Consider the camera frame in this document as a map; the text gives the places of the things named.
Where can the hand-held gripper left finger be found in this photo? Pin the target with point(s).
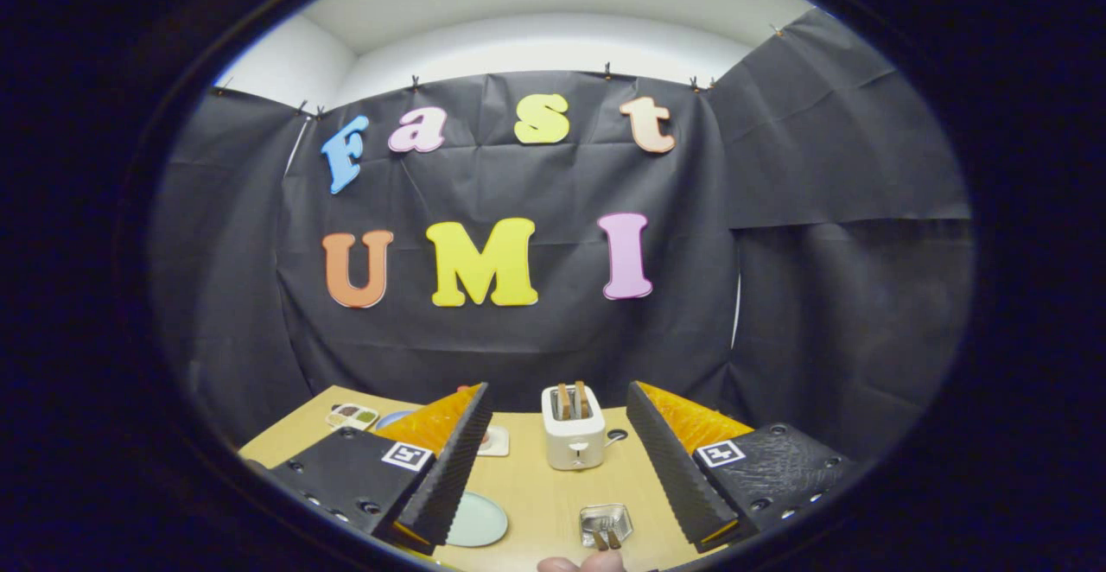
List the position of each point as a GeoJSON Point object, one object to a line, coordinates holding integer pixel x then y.
{"type": "Point", "coordinates": [454, 477]}

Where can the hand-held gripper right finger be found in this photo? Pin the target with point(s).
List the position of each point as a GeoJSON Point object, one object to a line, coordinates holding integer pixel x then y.
{"type": "Point", "coordinates": [670, 473]}

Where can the pale green plate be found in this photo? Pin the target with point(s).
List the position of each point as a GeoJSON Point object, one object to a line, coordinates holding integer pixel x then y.
{"type": "Point", "coordinates": [479, 520]}

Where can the white square coaster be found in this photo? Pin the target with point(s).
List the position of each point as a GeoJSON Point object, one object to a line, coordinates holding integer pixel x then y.
{"type": "Point", "coordinates": [497, 441]}

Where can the clear square glass dish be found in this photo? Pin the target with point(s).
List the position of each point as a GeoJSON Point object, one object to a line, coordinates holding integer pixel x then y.
{"type": "Point", "coordinates": [618, 516]}

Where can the blue plate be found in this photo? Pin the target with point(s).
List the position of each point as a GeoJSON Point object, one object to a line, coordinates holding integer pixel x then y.
{"type": "Point", "coordinates": [393, 419]}

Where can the white toaster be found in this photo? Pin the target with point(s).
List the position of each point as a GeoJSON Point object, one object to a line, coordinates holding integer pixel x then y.
{"type": "Point", "coordinates": [575, 449]}

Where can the brown toast slice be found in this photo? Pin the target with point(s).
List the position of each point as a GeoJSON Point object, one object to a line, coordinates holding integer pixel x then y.
{"type": "Point", "coordinates": [581, 399]}
{"type": "Point", "coordinates": [563, 401]}

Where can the white divided sauce dish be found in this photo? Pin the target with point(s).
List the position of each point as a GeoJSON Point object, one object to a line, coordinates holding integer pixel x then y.
{"type": "Point", "coordinates": [352, 416]}

